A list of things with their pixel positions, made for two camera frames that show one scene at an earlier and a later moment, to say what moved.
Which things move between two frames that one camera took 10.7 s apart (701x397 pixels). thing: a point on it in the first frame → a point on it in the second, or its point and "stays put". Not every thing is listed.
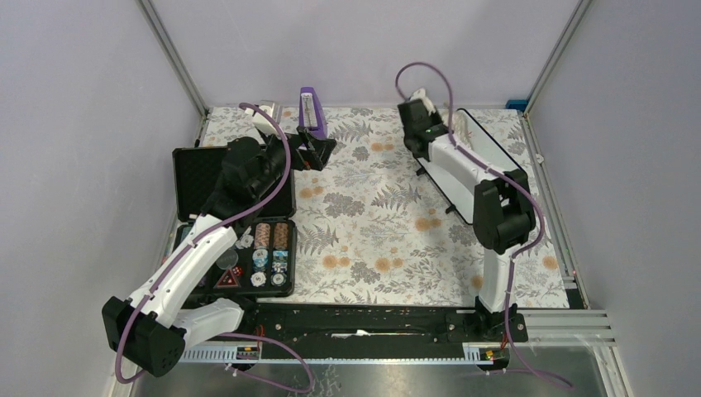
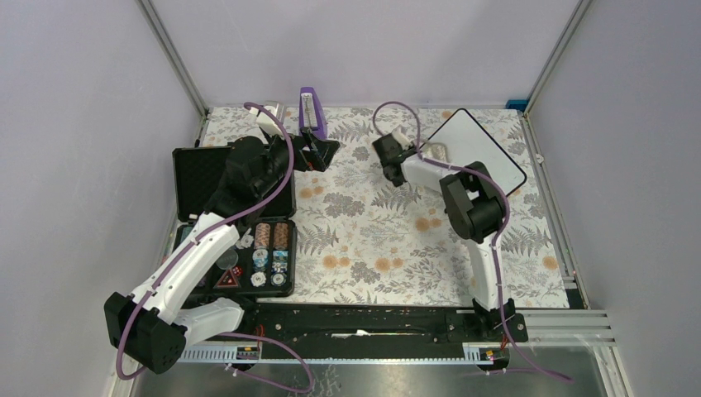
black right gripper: x=436 y=117 → x=407 y=150
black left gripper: x=315 y=156 stays put
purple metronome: x=311 y=115 stays put
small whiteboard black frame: x=470 y=136 stays put
